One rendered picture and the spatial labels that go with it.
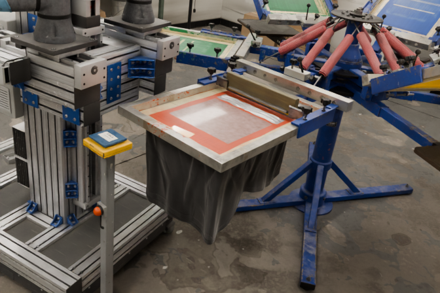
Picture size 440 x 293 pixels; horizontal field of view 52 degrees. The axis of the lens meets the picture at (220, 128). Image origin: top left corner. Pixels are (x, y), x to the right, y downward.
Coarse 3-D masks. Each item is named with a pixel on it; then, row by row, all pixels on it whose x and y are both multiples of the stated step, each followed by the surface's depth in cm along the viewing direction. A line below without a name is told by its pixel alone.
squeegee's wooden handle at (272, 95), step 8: (232, 72) 220; (232, 80) 219; (240, 80) 216; (248, 80) 213; (240, 88) 217; (248, 88) 214; (256, 88) 210; (264, 88) 207; (272, 88) 206; (256, 96) 212; (264, 96) 208; (272, 96) 205; (280, 96) 202; (288, 96) 200; (272, 104) 206; (280, 104) 203; (288, 104) 200; (296, 104) 199; (288, 112) 202
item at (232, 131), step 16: (240, 112) 203; (272, 112) 208; (208, 128) 185; (224, 128) 187; (240, 128) 189; (256, 128) 191; (272, 128) 193; (208, 144) 173; (224, 144) 175; (240, 144) 176
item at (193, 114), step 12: (216, 96) 217; (240, 96) 221; (180, 108) 200; (192, 108) 202; (204, 108) 203; (216, 108) 205; (228, 108) 206; (240, 108) 208; (168, 120) 187; (180, 120) 189; (192, 120) 190; (204, 120) 192
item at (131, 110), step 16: (256, 80) 234; (160, 96) 200; (176, 96) 206; (128, 112) 183; (144, 128) 179; (160, 128) 173; (288, 128) 186; (176, 144) 168; (192, 144) 164; (256, 144) 170; (272, 144) 177; (208, 160) 158; (224, 160) 156; (240, 160) 163
